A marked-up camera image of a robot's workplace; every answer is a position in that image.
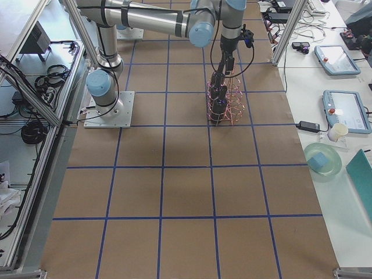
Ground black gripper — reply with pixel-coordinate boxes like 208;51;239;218
215;35;240;76

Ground dark wine bottle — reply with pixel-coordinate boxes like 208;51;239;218
210;98;227;125
210;71;225;89

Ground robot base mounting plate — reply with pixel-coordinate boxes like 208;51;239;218
84;91;135;128

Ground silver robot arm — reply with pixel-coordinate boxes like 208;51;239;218
77;1;253;121

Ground dark wine bottle right slot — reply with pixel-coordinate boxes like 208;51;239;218
209;85;227;100

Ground dark wine bottle in basket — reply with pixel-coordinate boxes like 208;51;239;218
210;98;227;125

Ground black power brick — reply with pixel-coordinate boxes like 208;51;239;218
295;121;320;133

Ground teach pendant upper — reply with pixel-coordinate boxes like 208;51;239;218
314;45;361;76

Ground teach pendant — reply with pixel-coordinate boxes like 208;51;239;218
322;90;371;134
314;45;361;76

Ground teach pendant lower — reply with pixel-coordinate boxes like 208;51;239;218
322;90;371;134

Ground white paper cup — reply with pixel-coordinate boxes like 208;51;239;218
327;123;349;142

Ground blue sponge block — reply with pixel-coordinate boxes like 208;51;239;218
307;152;329;171

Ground green glass plate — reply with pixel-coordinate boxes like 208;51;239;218
304;142;342;177

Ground brown paper table cover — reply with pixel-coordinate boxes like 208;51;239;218
41;1;338;278

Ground teal board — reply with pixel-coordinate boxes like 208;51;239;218
346;149;371;206

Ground grey box device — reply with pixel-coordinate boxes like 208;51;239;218
16;21;51;62

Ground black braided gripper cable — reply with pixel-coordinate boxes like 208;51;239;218
209;23;256;77

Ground copper wire wine basket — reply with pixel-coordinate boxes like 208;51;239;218
208;76;245;126

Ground aluminium frame post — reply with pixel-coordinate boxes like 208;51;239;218
271;0;307;66

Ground coiled black cables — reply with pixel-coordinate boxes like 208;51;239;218
20;119;45;146

